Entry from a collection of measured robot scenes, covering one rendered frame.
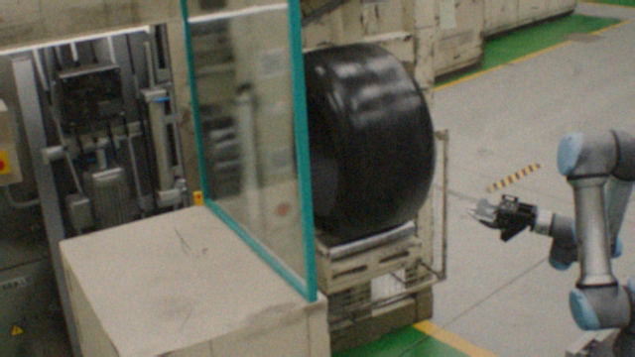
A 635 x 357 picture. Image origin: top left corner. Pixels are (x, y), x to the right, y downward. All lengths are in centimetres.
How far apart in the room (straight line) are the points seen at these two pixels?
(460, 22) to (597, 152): 527
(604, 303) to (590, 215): 24
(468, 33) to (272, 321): 619
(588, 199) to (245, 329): 109
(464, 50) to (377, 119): 530
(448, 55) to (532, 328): 403
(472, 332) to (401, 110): 163
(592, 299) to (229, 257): 100
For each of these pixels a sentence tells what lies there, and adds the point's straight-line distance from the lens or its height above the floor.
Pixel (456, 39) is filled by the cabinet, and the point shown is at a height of 37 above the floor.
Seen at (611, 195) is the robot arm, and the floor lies 111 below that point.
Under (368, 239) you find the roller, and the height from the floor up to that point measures 91.
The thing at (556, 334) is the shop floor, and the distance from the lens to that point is 368.
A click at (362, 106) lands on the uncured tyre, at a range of 219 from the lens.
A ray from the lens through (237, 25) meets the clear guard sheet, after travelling 150.
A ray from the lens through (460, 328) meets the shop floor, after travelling 366.
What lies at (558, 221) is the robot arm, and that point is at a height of 101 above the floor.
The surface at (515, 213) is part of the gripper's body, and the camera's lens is 237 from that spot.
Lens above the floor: 206
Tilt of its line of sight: 23 degrees down
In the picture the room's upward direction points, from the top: 4 degrees counter-clockwise
